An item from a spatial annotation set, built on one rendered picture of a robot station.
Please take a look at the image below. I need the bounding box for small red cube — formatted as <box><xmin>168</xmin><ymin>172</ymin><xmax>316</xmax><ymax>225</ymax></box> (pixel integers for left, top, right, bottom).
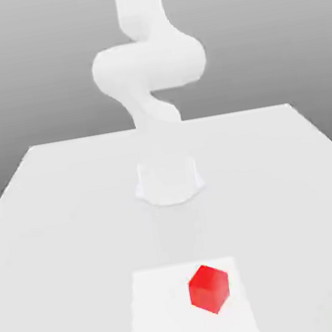
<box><xmin>185</xmin><ymin>261</ymin><xmax>234</xmax><ymax>319</ymax></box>

